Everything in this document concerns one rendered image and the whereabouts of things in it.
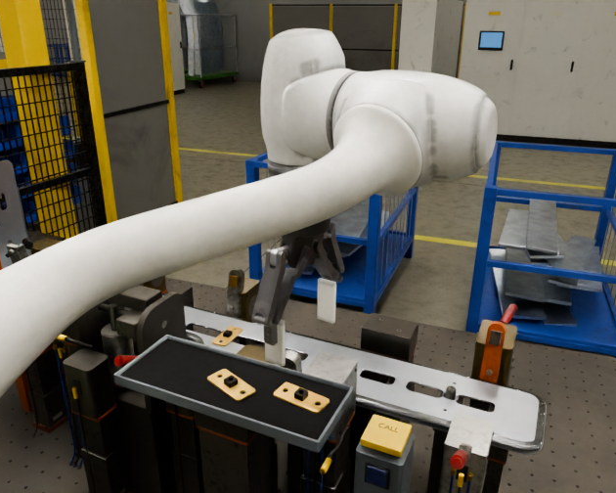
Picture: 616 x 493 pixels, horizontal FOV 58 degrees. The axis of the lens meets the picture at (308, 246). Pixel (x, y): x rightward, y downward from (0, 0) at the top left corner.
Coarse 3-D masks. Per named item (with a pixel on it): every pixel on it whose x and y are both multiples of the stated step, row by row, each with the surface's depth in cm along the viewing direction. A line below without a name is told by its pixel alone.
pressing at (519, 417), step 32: (192, 320) 139; (224, 320) 139; (352, 352) 126; (384, 384) 115; (448, 384) 115; (480, 384) 115; (416, 416) 106; (448, 416) 106; (480, 416) 106; (512, 416) 106; (544, 416) 107; (512, 448) 99
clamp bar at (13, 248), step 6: (24, 240) 131; (30, 240) 131; (6, 246) 128; (12, 246) 127; (18, 246) 127; (24, 246) 130; (30, 246) 131; (12, 252) 127; (18, 252) 127; (24, 252) 129; (12, 258) 129; (18, 258) 128
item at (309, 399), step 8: (288, 384) 88; (280, 392) 86; (288, 392) 86; (296, 392) 85; (304, 392) 85; (312, 392) 87; (288, 400) 85; (296, 400) 85; (304, 400) 85; (312, 400) 85; (320, 400) 85; (328, 400) 85; (304, 408) 83; (312, 408) 83; (320, 408) 83
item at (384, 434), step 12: (372, 420) 81; (384, 420) 81; (372, 432) 79; (384, 432) 79; (396, 432) 79; (408, 432) 79; (372, 444) 77; (384, 444) 77; (396, 444) 77; (396, 456) 76
